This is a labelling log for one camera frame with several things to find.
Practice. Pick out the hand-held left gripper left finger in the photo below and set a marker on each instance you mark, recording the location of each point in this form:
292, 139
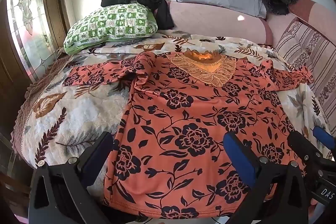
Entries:
92, 158

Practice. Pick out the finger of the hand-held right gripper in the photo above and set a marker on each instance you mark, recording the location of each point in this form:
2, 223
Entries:
324, 137
304, 146

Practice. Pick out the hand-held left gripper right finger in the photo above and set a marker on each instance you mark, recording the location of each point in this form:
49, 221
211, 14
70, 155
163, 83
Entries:
239, 157

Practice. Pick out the orange floral shirt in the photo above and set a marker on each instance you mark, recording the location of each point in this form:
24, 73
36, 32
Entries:
189, 119

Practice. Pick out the leaf print fleece blanket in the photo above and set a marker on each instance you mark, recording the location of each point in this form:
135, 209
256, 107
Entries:
76, 111

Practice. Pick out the striped pink cushion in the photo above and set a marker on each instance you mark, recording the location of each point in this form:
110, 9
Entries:
307, 50

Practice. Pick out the brown crochet bedspread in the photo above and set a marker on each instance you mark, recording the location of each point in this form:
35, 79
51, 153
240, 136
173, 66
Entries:
34, 90

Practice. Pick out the green checked pillow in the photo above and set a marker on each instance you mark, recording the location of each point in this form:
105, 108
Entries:
110, 24

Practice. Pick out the pink bolster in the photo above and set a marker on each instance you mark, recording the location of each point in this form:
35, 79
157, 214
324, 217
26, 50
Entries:
215, 22

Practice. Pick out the stained glass window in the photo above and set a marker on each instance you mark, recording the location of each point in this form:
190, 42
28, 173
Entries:
29, 22

